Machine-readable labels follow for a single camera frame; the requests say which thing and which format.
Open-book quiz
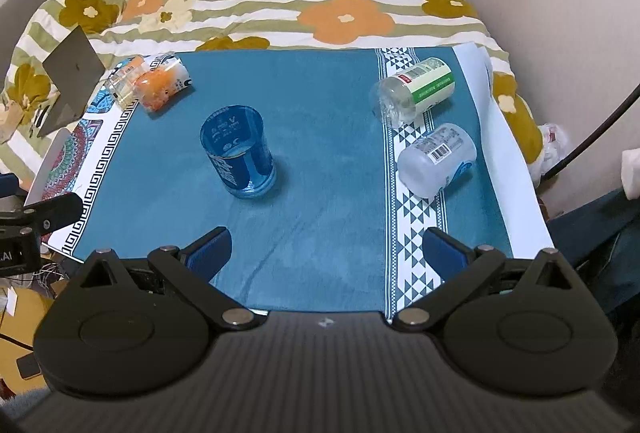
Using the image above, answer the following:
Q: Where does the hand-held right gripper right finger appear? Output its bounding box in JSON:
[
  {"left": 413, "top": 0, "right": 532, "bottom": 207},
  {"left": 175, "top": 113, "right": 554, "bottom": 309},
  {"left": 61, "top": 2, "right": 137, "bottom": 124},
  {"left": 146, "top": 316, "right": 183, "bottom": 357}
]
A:
[{"left": 391, "top": 228, "right": 577, "bottom": 332}]

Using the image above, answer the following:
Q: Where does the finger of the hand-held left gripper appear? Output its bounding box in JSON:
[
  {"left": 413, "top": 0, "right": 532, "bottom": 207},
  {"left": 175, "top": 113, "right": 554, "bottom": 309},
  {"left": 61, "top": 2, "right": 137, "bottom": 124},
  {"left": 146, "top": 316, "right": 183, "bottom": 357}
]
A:
[{"left": 23, "top": 192, "right": 83, "bottom": 235}]

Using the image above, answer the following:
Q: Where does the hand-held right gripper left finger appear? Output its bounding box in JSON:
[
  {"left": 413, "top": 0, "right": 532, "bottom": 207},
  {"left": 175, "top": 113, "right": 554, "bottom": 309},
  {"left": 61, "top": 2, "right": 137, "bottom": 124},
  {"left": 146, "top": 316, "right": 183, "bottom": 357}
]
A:
[{"left": 76, "top": 227, "right": 268, "bottom": 332}]

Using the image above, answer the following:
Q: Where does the blue label plastic bottle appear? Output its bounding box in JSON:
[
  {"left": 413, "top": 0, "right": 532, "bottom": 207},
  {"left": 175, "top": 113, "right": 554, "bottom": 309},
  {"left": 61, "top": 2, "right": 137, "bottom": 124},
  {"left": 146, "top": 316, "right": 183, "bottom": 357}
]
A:
[{"left": 200, "top": 106, "right": 277, "bottom": 200}]

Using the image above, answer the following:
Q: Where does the small clear orange-striped cup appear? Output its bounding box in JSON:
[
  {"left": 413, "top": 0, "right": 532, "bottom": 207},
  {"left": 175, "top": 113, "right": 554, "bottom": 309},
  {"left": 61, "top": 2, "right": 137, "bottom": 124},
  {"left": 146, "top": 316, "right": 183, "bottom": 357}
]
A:
[{"left": 106, "top": 56, "right": 146, "bottom": 110}]

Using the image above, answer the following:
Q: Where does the orange print clear cup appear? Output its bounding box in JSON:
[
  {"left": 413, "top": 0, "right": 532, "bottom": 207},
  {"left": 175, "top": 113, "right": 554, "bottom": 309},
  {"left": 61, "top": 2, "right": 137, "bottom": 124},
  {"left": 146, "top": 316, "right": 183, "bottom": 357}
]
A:
[{"left": 134, "top": 54, "right": 195, "bottom": 114}]

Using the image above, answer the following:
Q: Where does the green label clear cup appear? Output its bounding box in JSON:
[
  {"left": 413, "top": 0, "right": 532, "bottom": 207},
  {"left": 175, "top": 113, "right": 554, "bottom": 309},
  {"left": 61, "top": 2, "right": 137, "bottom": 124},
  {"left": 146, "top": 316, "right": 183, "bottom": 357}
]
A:
[{"left": 370, "top": 57, "right": 456, "bottom": 129}]

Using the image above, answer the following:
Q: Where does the mandala pattern mat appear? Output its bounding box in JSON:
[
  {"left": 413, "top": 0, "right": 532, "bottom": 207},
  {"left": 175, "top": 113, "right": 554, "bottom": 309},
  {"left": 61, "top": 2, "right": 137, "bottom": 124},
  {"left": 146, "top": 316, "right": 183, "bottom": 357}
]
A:
[{"left": 27, "top": 54, "right": 166, "bottom": 264}]

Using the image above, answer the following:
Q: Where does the grey laptop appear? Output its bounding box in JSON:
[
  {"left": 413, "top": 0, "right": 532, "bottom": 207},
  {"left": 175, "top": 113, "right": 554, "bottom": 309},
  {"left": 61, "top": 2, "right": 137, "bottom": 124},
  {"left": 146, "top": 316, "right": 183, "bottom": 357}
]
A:
[{"left": 36, "top": 25, "right": 107, "bottom": 138}]

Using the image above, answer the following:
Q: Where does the white plastic bag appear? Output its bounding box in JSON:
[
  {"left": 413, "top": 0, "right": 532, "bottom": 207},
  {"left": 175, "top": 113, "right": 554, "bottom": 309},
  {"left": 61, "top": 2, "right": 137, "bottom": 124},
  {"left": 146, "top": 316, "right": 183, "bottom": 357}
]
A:
[{"left": 530, "top": 123, "right": 571, "bottom": 188}]

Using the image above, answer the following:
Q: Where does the teal table mat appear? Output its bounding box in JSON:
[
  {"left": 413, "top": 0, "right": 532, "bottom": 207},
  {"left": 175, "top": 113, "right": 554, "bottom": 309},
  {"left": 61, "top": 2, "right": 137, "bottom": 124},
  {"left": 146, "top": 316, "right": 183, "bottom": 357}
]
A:
[{"left": 72, "top": 47, "right": 516, "bottom": 318}]

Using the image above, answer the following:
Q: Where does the dark blue cloth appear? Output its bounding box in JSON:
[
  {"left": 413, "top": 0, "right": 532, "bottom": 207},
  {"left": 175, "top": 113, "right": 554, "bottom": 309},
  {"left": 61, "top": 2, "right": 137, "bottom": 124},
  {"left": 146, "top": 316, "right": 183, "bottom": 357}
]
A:
[{"left": 546, "top": 187, "right": 640, "bottom": 314}]

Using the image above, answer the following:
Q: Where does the white cloth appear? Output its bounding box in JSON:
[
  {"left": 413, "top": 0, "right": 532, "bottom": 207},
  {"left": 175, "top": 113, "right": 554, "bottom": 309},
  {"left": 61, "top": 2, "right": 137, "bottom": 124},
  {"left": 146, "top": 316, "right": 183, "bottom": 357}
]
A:
[{"left": 621, "top": 148, "right": 640, "bottom": 201}]

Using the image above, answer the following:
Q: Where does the floral striped blanket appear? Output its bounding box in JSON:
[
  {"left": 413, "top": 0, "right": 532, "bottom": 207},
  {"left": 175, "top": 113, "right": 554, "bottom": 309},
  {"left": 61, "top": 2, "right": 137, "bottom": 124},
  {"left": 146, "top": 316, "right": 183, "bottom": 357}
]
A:
[{"left": 0, "top": 0, "right": 546, "bottom": 174}]

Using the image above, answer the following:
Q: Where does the black cable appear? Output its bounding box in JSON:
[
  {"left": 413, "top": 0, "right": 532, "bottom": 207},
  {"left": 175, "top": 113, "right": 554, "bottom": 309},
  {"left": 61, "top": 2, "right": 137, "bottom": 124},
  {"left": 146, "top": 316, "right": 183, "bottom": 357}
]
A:
[{"left": 545, "top": 83, "right": 640, "bottom": 180}]

